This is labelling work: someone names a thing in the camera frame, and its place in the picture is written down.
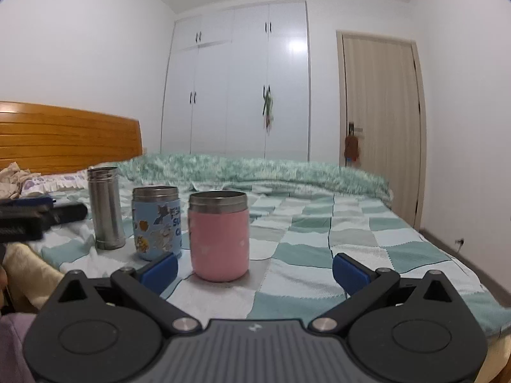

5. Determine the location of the green fluffy blanket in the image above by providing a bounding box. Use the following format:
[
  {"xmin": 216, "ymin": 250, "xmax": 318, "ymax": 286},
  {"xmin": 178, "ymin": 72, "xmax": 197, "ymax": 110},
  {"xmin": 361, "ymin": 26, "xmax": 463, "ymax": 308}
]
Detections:
[{"xmin": 90, "ymin": 152, "xmax": 394, "ymax": 209}]

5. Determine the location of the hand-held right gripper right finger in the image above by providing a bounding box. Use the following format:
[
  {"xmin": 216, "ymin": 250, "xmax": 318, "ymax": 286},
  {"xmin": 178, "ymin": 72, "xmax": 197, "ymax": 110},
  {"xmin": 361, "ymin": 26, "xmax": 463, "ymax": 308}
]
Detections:
[{"xmin": 310, "ymin": 252, "xmax": 464, "ymax": 333}]

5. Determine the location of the yellow cloth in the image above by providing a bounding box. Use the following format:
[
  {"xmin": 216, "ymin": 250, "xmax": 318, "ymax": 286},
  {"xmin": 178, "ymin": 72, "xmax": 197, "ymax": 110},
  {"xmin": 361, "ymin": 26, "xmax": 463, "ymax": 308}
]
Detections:
[{"xmin": 5, "ymin": 243, "xmax": 65, "ymax": 312}]

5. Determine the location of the tall stainless steel cup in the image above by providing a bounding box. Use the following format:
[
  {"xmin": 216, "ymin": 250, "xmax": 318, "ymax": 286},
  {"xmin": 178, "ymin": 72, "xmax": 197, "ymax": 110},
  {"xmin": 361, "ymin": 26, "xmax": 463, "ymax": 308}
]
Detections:
[{"xmin": 87, "ymin": 166, "xmax": 127, "ymax": 251}]

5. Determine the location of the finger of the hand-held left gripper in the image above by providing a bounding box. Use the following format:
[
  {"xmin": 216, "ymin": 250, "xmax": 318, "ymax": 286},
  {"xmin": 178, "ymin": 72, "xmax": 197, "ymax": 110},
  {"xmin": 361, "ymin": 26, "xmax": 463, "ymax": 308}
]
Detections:
[
  {"xmin": 43, "ymin": 203, "xmax": 88, "ymax": 224},
  {"xmin": 0, "ymin": 196, "xmax": 54, "ymax": 214}
]

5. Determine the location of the white wardrobe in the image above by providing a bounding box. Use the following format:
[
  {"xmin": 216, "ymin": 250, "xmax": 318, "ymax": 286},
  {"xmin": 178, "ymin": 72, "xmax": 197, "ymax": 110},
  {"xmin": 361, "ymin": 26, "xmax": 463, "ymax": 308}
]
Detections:
[{"xmin": 160, "ymin": 1, "xmax": 311, "ymax": 163}]

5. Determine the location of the beige door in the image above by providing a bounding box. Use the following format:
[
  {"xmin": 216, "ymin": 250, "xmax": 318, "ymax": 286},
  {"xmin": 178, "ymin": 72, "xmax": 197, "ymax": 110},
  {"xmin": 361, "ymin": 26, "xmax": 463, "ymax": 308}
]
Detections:
[{"xmin": 336, "ymin": 30, "xmax": 427, "ymax": 230}]

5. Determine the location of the blue cartoon print cup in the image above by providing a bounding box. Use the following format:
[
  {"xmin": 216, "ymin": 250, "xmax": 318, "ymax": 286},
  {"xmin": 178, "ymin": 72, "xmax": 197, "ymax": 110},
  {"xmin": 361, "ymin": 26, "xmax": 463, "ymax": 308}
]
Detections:
[{"xmin": 132, "ymin": 186, "xmax": 183, "ymax": 262}]

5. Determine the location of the brown hanging plush toy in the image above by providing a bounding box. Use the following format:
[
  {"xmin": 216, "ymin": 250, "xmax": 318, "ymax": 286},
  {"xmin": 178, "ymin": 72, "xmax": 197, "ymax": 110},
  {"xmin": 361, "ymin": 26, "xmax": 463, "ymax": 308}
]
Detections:
[{"xmin": 344, "ymin": 122, "xmax": 362, "ymax": 167}]

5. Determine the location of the purple print ruffled pillow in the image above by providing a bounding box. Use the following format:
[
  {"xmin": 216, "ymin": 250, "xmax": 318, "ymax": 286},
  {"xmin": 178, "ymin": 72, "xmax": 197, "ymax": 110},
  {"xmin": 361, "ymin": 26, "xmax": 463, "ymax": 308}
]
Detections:
[{"xmin": 22, "ymin": 169, "xmax": 90, "ymax": 198}]

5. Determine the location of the pink cup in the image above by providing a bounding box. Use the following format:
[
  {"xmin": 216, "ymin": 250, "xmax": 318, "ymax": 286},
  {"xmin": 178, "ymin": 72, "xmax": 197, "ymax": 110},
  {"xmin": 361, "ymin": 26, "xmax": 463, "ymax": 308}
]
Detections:
[{"xmin": 187, "ymin": 191, "xmax": 251, "ymax": 282}]

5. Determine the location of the beige crumpled cloth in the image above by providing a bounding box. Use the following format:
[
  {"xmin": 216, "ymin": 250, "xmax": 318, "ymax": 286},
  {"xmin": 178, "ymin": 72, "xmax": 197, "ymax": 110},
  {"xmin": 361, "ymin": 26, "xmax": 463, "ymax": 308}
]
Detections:
[{"xmin": 0, "ymin": 161, "xmax": 42, "ymax": 199}]

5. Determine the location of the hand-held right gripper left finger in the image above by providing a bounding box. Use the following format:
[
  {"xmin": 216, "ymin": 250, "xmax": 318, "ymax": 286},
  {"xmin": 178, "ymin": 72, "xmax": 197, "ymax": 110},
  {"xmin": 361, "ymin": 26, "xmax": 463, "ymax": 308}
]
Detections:
[{"xmin": 48, "ymin": 252, "xmax": 202, "ymax": 334}]

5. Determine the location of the green checkered bedspread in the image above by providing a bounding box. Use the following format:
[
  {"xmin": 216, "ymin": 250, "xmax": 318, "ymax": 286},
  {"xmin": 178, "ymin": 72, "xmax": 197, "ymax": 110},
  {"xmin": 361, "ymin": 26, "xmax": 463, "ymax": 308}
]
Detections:
[{"xmin": 24, "ymin": 185, "xmax": 511, "ymax": 334}]

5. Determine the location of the wooden headboard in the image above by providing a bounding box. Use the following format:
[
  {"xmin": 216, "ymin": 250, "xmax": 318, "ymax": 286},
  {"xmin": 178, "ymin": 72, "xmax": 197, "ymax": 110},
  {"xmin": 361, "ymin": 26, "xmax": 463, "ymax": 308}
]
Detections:
[{"xmin": 0, "ymin": 101, "xmax": 143, "ymax": 176}]

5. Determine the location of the purple cloth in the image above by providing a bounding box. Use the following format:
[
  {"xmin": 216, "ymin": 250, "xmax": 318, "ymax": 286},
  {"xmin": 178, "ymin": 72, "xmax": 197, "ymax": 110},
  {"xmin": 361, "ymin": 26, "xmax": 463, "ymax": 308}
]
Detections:
[{"xmin": 0, "ymin": 313, "xmax": 37, "ymax": 383}]

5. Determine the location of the green hanging toy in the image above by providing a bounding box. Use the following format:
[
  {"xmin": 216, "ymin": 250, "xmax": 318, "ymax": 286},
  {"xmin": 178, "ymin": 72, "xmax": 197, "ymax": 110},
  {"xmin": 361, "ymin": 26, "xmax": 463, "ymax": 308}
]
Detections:
[{"xmin": 261, "ymin": 91, "xmax": 276, "ymax": 135}]

